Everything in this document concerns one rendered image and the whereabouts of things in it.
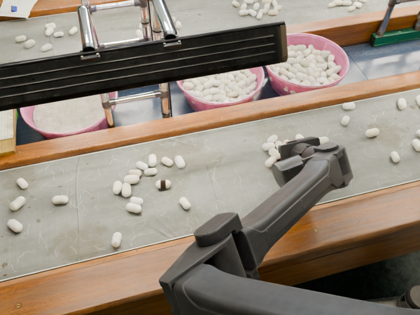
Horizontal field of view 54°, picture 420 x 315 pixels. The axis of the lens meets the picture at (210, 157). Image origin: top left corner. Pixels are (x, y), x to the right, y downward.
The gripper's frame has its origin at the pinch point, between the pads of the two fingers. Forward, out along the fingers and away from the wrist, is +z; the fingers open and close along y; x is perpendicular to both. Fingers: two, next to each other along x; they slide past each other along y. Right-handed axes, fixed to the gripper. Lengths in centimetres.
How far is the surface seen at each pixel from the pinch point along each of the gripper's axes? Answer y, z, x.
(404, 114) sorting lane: -38.9, 4.4, -1.6
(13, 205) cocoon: 67, 1, -1
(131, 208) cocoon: 41.3, -5.0, 4.5
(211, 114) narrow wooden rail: 15.0, 12.4, -11.5
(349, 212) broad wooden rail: -6.2, -17.1, 13.8
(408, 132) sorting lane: -35.7, -0.6, 2.7
